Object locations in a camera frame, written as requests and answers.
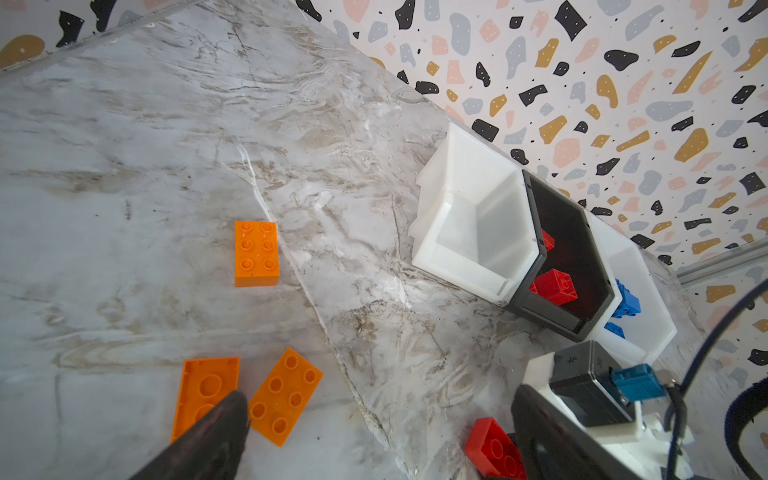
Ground left white bin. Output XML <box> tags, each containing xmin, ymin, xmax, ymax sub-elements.
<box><xmin>408</xmin><ymin>123</ymin><xmax>545</xmax><ymax>307</ymax></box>

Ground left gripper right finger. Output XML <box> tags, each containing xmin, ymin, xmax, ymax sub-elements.
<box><xmin>511</xmin><ymin>385</ymin><xmax>638</xmax><ymax>480</ymax></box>

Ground black middle bin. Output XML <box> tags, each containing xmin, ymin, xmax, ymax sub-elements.
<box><xmin>506</xmin><ymin>171</ymin><xmax>615</xmax><ymax>342</ymax></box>

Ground red square lego brick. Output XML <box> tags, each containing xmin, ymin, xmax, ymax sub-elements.
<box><xmin>529</xmin><ymin>269</ymin><xmax>578</xmax><ymax>306</ymax></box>

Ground orange lego brick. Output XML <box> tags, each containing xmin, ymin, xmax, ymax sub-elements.
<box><xmin>248</xmin><ymin>348</ymin><xmax>324</xmax><ymax>447</ymax></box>
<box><xmin>234</xmin><ymin>221</ymin><xmax>280</xmax><ymax>288</ymax></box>

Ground right white bin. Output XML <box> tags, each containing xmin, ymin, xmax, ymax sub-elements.
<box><xmin>586</xmin><ymin>214</ymin><xmax>677</xmax><ymax>367</ymax></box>

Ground white bin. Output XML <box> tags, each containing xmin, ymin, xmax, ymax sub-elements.
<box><xmin>408</xmin><ymin>123</ymin><xmax>545</xmax><ymax>307</ymax></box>
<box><xmin>586</xmin><ymin>214</ymin><xmax>677</xmax><ymax>367</ymax></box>

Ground orange lego brick far left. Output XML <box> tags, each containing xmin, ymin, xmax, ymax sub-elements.
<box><xmin>234</xmin><ymin>221</ymin><xmax>280</xmax><ymax>288</ymax></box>

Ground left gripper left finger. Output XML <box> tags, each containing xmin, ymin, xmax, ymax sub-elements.
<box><xmin>131</xmin><ymin>390</ymin><xmax>250</xmax><ymax>480</ymax></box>

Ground blue lego brick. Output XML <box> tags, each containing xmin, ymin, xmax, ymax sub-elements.
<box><xmin>612</xmin><ymin>280</ymin><xmax>641</xmax><ymax>318</ymax></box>
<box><xmin>604</xmin><ymin>322</ymin><xmax>626</xmax><ymax>338</ymax></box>

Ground orange lego plate left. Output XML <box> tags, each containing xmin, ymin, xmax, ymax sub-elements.
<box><xmin>171</xmin><ymin>357</ymin><xmax>240</xmax><ymax>442</ymax></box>

